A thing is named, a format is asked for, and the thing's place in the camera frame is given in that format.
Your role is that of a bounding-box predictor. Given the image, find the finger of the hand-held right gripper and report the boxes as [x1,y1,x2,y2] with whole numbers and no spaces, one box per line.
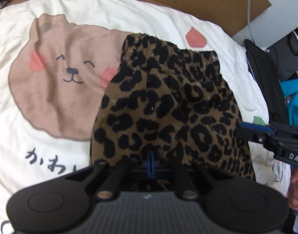
[240,122,274,131]
[236,126,280,149]

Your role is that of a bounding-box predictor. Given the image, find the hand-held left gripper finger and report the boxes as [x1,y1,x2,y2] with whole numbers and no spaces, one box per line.
[151,151,235,199]
[66,151,152,199]

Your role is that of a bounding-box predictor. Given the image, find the leopard print pants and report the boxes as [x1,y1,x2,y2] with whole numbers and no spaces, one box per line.
[90,32,257,193]

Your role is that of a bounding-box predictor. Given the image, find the person's right hand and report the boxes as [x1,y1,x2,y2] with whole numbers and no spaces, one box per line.
[288,168,298,211]

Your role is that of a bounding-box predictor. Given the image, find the black folded garment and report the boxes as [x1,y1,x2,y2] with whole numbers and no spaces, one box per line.
[244,39,290,127]

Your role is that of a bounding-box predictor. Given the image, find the teal printed cloth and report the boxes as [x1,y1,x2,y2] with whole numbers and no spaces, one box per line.
[279,78,298,128]

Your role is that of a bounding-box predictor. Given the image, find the dark grey bag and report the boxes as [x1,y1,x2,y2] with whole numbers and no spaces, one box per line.
[266,30,298,80]

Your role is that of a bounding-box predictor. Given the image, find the cream bear printed blanket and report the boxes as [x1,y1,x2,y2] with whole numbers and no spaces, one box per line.
[0,0,292,234]

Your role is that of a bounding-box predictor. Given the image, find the white cable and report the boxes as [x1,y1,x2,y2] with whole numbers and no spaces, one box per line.
[238,0,255,45]

